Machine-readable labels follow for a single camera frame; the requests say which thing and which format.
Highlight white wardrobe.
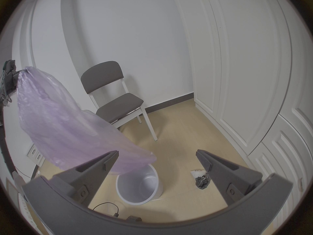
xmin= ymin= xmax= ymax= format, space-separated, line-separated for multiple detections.
xmin=170 ymin=0 xmax=313 ymax=229

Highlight black cable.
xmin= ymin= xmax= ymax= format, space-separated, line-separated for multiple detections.
xmin=93 ymin=202 xmax=121 ymax=218

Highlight white trash bin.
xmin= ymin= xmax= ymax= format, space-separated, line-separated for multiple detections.
xmin=116 ymin=164 xmax=164 ymax=204

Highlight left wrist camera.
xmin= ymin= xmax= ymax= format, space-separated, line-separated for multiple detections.
xmin=3 ymin=60 xmax=17 ymax=73

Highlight white chest of drawers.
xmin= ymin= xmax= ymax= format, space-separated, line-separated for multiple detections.
xmin=26 ymin=142 xmax=45 ymax=167

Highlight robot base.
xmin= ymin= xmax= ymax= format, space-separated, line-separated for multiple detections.
xmin=6 ymin=170 xmax=142 ymax=234

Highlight purple plastic bag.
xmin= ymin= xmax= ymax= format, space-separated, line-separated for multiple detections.
xmin=18 ymin=66 xmax=157 ymax=176

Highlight white chair with grey cushions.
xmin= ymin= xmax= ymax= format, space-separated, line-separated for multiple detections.
xmin=81 ymin=61 xmax=158 ymax=141

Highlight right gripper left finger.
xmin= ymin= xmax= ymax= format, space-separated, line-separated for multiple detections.
xmin=52 ymin=150 xmax=119 ymax=208

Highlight black plastic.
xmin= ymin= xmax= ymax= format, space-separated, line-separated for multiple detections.
xmin=194 ymin=174 xmax=211 ymax=190

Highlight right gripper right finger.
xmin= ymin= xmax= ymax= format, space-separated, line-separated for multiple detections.
xmin=196 ymin=149 xmax=263 ymax=206

